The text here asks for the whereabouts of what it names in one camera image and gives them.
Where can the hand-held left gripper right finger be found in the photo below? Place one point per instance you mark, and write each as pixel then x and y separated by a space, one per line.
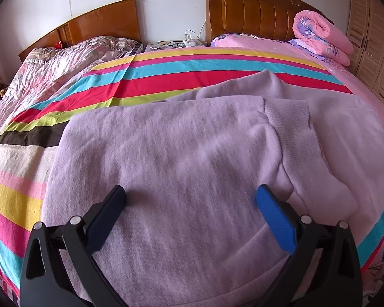
pixel 275 220

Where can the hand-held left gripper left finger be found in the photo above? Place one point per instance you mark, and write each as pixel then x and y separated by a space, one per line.
pixel 105 224

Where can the lilac sweatshirt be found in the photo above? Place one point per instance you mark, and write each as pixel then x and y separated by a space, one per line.
pixel 179 150

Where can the beige pink floral quilt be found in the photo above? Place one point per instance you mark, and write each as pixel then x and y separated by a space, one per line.
pixel 51 67

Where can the rainbow striped blanket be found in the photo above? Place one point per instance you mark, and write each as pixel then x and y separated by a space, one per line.
pixel 179 70

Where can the pink bed sheet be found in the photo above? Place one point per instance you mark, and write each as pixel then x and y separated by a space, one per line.
pixel 268 44

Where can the plaid bed sheet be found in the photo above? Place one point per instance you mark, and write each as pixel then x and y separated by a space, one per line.
pixel 137 49

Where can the bedside table with floral cover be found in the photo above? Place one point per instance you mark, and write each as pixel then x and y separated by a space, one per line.
pixel 156 45

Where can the small red ornament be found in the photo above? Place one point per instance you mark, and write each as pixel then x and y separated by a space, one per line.
pixel 58 43

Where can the purple pink floral pillow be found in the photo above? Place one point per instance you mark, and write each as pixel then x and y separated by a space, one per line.
pixel 224 40

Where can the rolled pink floral quilt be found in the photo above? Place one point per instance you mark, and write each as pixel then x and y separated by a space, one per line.
pixel 320 35

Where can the black eyeglasses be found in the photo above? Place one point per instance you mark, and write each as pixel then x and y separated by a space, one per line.
pixel 172 44

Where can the plain wooden headboard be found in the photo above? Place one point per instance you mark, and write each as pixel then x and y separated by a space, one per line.
pixel 99 25

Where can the white power strip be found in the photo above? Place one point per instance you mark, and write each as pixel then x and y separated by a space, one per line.
pixel 188 40

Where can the light wooden wardrobe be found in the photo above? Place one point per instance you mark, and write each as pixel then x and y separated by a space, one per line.
pixel 371 38

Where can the panelled wooden headboard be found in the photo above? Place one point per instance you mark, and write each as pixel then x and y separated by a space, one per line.
pixel 249 16

